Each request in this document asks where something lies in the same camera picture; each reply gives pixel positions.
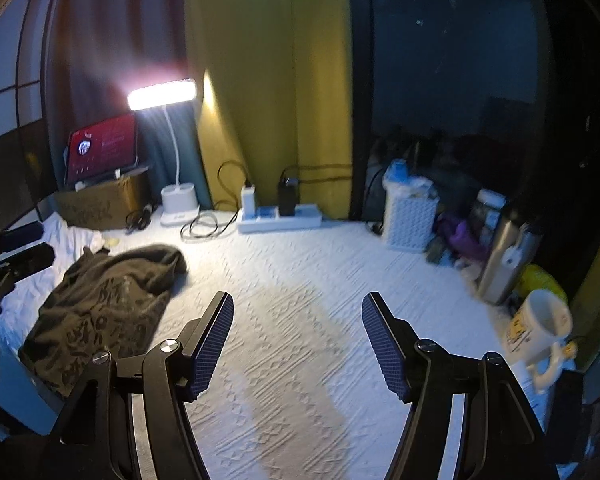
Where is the yellow curtain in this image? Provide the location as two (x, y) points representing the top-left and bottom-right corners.
(185, 0), (356, 221)

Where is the white printed box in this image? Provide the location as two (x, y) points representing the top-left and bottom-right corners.
(472, 189), (507, 246)

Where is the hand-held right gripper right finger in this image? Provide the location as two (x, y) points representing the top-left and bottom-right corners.
(361, 291), (561, 480)

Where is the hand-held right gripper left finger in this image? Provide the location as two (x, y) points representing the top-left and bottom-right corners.
(45, 290), (236, 480)

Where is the steel thermos bottle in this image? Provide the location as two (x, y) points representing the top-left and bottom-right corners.
(476, 212), (543, 306)

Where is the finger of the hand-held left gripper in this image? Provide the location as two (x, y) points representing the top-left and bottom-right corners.
(0, 242), (56, 321)
(0, 220), (46, 256)

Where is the tablet with red screen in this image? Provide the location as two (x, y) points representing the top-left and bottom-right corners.
(64, 112), (141, 188)

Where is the white textured bedspread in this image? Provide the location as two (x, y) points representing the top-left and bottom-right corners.
(0, 210), (581, 480)

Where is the dark olive printed t-shirt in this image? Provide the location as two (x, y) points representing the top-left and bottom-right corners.
(17, 243), (188, 401)

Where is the tangled black cable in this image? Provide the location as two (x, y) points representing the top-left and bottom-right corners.
(125, 202), (157, 233)

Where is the white power strip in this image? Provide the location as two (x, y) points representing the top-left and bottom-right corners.
(237, 203), (323, 234)

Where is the brown cardboard box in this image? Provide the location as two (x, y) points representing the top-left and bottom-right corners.
(55, 170), (153, 231)

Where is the dark curtain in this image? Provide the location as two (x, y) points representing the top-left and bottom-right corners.
(45, 0), (206, 211)

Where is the yellow bag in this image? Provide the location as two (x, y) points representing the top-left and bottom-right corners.
(517, 264), (570, 311)

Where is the white plastic basket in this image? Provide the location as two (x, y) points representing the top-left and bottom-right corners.
(382, 177), (440, 252)

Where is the white mug with yellow print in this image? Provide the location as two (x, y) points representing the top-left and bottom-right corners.
(502, 289), (575, 395)

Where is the long black charger cable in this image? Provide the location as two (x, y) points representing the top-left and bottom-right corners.
(280, 162), (353, 181)

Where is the bundle of plastic packets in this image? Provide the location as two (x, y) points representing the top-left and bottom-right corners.
(382, 158), (438, 196)

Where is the coiled black charger cable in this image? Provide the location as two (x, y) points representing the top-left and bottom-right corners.
(180, 161), (253, 240)

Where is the black metal pole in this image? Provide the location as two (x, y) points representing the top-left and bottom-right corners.
(347, 0), (376, 222)

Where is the black cable with plug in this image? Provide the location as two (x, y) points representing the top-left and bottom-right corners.
(364, 167), (396, 236)

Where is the purple cloth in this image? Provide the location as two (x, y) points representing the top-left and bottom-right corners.
(437, 212), (486, 263)

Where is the black plug charger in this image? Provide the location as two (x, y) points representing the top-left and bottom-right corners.
(277, 176), (298, 217)

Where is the white desk lamp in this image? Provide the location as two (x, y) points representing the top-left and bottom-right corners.
(126, 78), (201, 227)

